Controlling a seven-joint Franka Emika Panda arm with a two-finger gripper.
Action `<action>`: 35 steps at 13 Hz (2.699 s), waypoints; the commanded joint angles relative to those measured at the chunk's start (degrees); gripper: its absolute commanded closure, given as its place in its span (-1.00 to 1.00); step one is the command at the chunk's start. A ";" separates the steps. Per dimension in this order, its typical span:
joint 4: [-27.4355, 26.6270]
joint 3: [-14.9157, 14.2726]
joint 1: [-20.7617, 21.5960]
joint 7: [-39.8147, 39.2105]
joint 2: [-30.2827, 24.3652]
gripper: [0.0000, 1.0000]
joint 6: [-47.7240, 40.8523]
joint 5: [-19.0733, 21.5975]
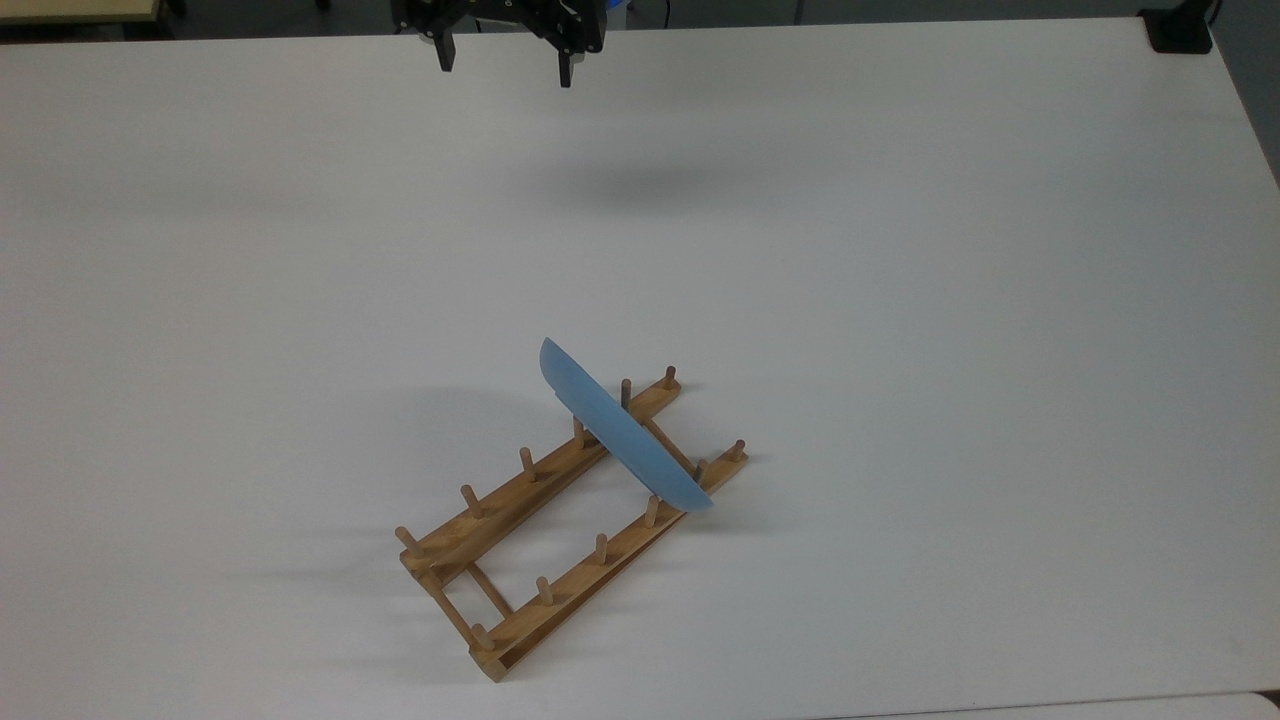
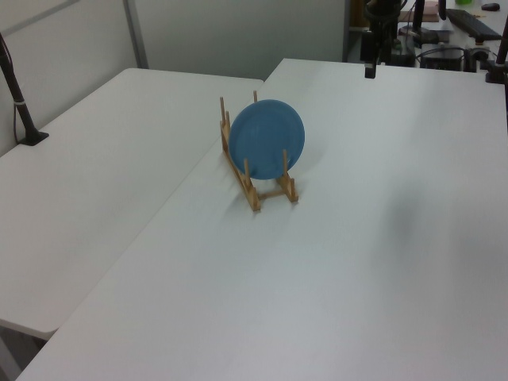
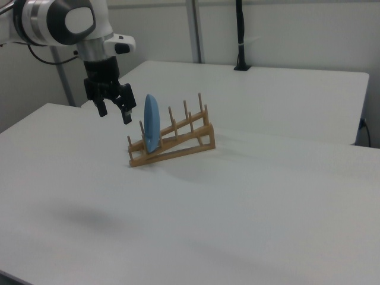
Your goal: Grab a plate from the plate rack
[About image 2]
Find black monitor stand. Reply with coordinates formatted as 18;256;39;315
398;0;452;45

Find black keyboard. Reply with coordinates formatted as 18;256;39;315
445;8;503;41

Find wooden plate rack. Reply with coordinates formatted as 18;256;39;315
218;90;301;213

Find black camera stand with base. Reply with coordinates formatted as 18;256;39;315
0;31;50;147

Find dark camera stand with clamp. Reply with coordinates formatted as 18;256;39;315
484;26;508;85

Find blue round plate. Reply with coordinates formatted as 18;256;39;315
229;98;306;181

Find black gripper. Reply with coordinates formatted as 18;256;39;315
360;15;400;79

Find thin cable on stand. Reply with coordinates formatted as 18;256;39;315
11;102;21;144

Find black box device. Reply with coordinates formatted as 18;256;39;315
419;47;466;72

